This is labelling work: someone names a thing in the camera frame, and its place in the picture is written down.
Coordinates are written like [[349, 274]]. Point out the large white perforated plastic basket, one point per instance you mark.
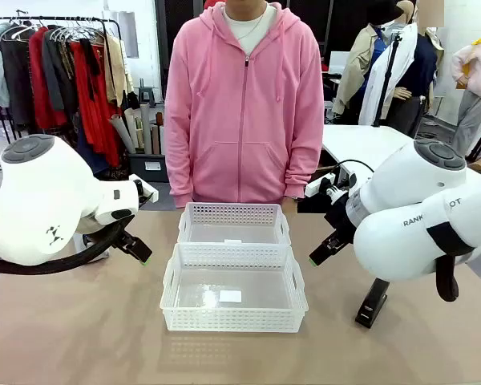
[[232, 317]]

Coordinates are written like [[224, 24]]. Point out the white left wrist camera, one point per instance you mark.
[[148, 194]]

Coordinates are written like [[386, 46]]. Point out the navy blue garment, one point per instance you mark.
[[89, 156]]

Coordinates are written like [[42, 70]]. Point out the red round cap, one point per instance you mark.
[[212, 3]]

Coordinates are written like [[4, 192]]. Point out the black tripod pole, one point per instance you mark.
[[389, 76]]

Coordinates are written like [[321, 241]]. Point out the black stapler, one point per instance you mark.
[[369, 309]]

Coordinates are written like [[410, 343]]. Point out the white sticker in large basket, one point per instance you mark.
[[230, 296]]

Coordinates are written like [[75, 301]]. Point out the mannequin in navy clothes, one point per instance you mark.
[[421, 72]]

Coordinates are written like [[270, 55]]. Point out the black metal clothes rack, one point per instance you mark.
[[64, 19]]

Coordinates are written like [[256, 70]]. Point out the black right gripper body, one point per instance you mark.
[[342, 218]]

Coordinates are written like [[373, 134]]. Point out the grey storage bin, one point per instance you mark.
[[148, 166]]

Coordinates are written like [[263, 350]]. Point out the grey slanted paper roll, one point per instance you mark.
[[122, 132]]

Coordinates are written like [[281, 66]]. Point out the black step stool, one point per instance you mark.
[[146, 92]]

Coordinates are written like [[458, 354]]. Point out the dark charcoal hanging garment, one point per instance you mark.
[[16, 80]]

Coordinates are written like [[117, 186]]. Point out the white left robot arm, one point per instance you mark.
[[44, 192]]

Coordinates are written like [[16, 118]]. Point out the white label in small basket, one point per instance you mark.
[[232, 241]]

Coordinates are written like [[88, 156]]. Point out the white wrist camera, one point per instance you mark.
[[148, 194], [316, 186]]

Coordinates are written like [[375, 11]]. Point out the person in pink hoodie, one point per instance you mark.
[[240, 100]]

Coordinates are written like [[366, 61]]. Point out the small white perforated plastic basket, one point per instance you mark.
[[232, 212]]

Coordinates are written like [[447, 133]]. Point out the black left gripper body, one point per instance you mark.
[[125, 240]]

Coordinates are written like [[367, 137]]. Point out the white background table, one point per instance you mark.
[[364, 140]]

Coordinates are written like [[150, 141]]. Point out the red hanging jacket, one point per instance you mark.
[[40, 88]]

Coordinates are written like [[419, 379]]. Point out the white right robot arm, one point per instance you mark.
[[405, 240]]

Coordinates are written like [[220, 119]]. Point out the person's left hand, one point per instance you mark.
[[290, 205]]

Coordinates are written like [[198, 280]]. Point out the tall grey cardboard tube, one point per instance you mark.
[[146, 128]]

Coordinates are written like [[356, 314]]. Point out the white lab coat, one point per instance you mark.
[[378, 88]]

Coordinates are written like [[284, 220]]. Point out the brown cardboard tube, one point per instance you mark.
[[159, 132]]

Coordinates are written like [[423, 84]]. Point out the beige hanging jacket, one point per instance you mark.
[[116, 68]]

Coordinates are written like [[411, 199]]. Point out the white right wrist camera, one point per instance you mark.
[[316, 186]]

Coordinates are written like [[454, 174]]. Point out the mannequin in beige coat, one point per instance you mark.
[[358, 64]]

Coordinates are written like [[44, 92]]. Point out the cream paper roll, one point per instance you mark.
[[133, 128]]

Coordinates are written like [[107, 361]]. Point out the red hanging dress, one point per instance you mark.
[[100, 120]]

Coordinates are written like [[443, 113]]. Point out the grey hanging jacket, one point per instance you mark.
[[58, 76]]

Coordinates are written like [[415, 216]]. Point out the black hanging scarf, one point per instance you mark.
[[90, 64]]

